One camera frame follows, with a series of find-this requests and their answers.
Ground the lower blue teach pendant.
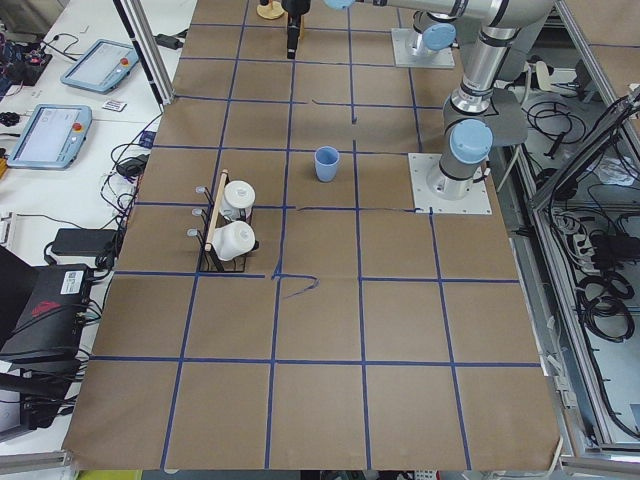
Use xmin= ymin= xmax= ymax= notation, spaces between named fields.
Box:
xmin=7 ymin=104 xmax=93 ymax=170

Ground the round wooden coaster stand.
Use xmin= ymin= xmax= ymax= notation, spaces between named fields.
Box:
xmin=256 ymin=0 xmax=285 ymax=20

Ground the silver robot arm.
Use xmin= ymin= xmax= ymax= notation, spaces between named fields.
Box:
xmin=372 ymin=1 xmax=553 ymax=200
xmin=409 ymin=10 xmax=457 ymax=56

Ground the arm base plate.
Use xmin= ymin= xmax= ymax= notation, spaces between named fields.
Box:
xmin=391 ymin=24 xmax=456 ymax=69
xmin=408 ymin=153 xmax=492 ymax=215

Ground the black computer box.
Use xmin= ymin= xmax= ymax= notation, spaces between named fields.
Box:
xmin=1 ymin=248 xmax=93 ymax=370

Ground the light blue plastic cup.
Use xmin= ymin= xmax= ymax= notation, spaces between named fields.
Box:
xmin=314 ymin=146 xmax=340 ymax=182

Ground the white mug near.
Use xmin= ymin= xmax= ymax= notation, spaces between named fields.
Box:
xmin=212 ymin=220 xmax=259 ymax=261

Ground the white mug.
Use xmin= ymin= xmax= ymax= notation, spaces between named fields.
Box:
xmin=212 ymin=220 xmax=259 ymax=261
xmin=220 ymin=180 xmax=256 ymax=221

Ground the upper blue teach pendant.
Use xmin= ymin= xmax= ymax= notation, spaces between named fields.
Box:
xmin=60 ymin=39 xmax=139 ymax=94

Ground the aluminium frame post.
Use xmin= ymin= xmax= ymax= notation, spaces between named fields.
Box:
xmin=113 ymin=0 xmax=175 ymax=106

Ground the blue teach pendant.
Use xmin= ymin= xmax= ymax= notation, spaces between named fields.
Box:
xmin=7 ymin=104 xmax=93 ymax=170
xmin=60 ymin=39 xmax=139 ymax=94

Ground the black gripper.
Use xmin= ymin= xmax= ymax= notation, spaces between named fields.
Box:
xmin=283 ymin=0 xmax=311 ymax=60

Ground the black power adapter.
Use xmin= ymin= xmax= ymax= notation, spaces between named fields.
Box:
xmin=51 ymin=228 xmax=117 ymax=257

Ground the black wire mug rack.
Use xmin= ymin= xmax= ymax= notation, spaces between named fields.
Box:
xmin=187 ymin=169 xmax=259 ymax=274

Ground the white mug far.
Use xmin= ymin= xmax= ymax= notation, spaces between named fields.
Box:
xmin=220 ymin=180 xmax=256 ymax=221

